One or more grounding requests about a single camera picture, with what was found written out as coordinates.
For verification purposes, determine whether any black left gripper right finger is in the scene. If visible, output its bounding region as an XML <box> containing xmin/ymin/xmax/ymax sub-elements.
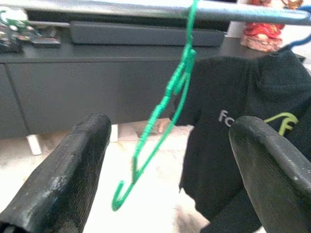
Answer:
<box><xmin>228</xmin><ymin>116</ymin><xmax>311</xmax><ymax>233</ymax></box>

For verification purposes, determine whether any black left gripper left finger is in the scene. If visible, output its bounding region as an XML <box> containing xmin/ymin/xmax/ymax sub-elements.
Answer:
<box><xmin>0</xmin><ymin>113</ymin><xmax>112</xmax><ymax>233</ymax></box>

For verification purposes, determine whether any green plastic hanger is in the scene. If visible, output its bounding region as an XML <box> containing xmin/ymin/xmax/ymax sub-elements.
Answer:
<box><xmin>111</xmin><ymin>0</ymin><xmax>200</xmax><ymax>212</ymax></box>

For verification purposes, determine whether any blue plastic hanger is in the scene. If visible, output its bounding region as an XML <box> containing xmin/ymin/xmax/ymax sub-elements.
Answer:
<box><xmin>283</xmin><ymin>0</ymin><xmax>311</xmax><ymax>50</ymax></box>

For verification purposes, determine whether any black shirt green logo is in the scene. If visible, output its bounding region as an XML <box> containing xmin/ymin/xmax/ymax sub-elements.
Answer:
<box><xmin>178</xmin><ymin>47</ymin><xmax>311</xmax><ymax>233</ymax></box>

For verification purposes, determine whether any black TV console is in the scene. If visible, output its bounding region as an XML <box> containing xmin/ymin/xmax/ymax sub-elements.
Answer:
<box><xmin>0</xmin><ymin>14</ymin><xmax>306</xmax><ymax>156</ymax></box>

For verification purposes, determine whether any small black box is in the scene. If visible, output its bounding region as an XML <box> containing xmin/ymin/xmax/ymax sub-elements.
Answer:
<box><xmin>29</xmin><ymin>29</ymin><xmax>62</xmax><ymax>49</ymax></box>

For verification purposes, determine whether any red laughing Buddha statue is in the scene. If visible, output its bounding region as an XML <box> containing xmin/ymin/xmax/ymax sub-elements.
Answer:
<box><xmin>240</xmin><ymin>0</ymin><xmax>304</xmax><ymax>53</ymax></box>

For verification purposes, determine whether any silver metal clothes rack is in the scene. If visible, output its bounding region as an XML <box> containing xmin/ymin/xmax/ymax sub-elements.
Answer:
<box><xmin>21</xmin><ymin>0</ymin><xmax>311</xmax><ymax>26</ymax></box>

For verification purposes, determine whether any clear bottle green label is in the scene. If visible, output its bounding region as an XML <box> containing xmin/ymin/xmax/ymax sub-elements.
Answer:
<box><xmin>0</xmin><ymin>6</ymin><xmax>30</xmax><ymax>32</ymax></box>

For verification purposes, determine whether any black television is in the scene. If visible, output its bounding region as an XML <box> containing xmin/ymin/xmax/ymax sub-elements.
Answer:
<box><xmin>26</xmin><ymin>9</ymin><xmax>230</xmax><ymax>25</ymax></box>

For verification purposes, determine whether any black soundbar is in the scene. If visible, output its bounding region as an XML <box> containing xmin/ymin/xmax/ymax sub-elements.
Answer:
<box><xmin>69</xmin><ymin>20</ymin><xmax>225</xmax><ymax>47</ymax></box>

